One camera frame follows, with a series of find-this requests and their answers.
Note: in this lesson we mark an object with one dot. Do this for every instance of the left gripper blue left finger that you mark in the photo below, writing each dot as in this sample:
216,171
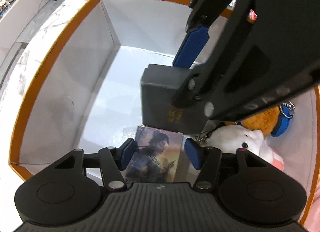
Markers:
125,153

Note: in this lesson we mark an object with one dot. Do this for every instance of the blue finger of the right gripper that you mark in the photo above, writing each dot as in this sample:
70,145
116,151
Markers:
191,47

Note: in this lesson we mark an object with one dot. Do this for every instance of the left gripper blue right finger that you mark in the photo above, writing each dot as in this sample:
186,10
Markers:
195,153

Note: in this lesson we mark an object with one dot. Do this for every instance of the white black plush dog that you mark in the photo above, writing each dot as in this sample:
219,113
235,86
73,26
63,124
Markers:
233,137

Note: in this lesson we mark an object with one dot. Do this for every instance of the dark grey box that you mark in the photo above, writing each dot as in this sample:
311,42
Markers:
158,85

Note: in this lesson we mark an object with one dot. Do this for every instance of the brown bear plush blue jacket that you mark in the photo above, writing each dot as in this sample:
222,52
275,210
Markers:
274,121

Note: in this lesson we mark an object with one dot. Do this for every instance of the pink notebook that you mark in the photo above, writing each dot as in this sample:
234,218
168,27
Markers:
277,161

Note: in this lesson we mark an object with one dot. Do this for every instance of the smartphone on stand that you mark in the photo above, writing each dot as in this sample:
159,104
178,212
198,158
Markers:
252,16

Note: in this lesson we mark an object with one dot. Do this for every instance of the large orange storage box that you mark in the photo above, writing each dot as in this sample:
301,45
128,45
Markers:
72,193

